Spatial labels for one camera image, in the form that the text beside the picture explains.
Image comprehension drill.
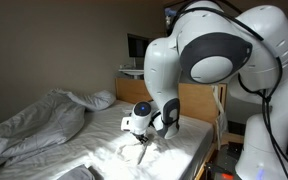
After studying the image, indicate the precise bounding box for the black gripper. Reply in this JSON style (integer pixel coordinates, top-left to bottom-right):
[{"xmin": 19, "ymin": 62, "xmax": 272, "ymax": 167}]
[{"xmin": 130, "ymin": 130, "xmax": 150, "ymax": 145}]

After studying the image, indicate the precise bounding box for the large white towel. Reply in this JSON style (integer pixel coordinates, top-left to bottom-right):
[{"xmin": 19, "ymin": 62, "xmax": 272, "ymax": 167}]
[{"xmin": 115, "ymin": 141, "xmax": 162, "ymax": 166}]

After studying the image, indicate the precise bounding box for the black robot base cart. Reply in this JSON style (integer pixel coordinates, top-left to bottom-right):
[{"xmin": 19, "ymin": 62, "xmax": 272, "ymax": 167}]
[{"xmin": 203, "ymin": 141, "xmax": 246, "ymax": 180}]

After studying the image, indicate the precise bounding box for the folded grey towel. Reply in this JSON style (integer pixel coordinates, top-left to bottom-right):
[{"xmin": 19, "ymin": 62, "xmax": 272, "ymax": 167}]
[{"xmin": 56, "ymin": 164, "xmax": 96, "ymax": 180}]

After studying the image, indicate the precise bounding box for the mattress with white sheet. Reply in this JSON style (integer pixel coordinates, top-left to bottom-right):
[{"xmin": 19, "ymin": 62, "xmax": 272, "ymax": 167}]
[{"xmin": 0, "ymin": 99, "xmax": 216, "ymax": 180}]

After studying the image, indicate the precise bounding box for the wooden bed headboard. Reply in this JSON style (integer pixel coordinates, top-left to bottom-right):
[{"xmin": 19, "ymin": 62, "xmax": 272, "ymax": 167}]
[{"xmin": 114, "ymin": 77, "xmax": 246, "ymax": 180}]

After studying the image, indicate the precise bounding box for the white desk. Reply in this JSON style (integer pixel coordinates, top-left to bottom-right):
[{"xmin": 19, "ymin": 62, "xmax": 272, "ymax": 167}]
[{"xmin": 118, "ymin": 64, "xmax": 146, "ymax": 80}]

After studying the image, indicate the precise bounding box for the red emergency stop button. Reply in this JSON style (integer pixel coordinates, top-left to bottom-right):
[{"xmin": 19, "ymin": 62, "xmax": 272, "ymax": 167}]
[{"xmin": 220, "ymin": 172, "xmax": 235, "ymax": 180}]

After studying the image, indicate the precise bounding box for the black computer monitor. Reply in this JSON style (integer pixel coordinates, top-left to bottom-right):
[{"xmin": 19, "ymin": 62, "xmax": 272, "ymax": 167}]
[{"xmin": 126, "ymin": 32, "xmax": 151, "ymax": 59}]

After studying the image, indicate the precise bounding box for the crumpled pale grey duvet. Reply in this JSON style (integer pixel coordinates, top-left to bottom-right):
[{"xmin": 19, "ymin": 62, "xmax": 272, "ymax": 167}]
[{"xmin": 0, "ymin": 87, "xmax": 117, "ymax": 171}]

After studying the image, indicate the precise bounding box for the white hanging strap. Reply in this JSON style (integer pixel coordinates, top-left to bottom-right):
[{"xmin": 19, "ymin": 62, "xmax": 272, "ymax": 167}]
[{"xmin": 211, "ymin": 84, "xmax": 230, "ymax": 150}]

